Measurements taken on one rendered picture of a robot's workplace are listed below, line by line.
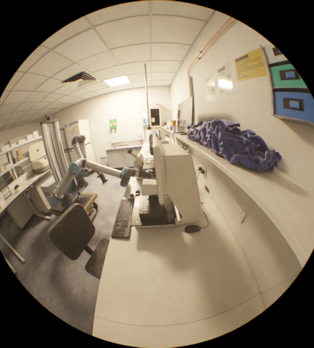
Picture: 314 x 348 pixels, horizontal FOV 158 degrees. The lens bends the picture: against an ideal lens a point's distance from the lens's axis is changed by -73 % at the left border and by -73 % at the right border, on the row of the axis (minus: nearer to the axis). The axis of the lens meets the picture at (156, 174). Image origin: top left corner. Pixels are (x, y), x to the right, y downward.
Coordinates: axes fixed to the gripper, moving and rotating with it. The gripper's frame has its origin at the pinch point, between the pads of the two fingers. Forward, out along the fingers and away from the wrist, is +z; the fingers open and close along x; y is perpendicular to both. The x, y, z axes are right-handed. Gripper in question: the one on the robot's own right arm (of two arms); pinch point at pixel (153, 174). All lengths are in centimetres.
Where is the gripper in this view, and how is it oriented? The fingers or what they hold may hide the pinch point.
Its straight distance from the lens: 132.8
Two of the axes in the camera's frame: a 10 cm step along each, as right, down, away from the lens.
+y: -3.1, 9.2, 2.2
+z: 8.1, 1.4, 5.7
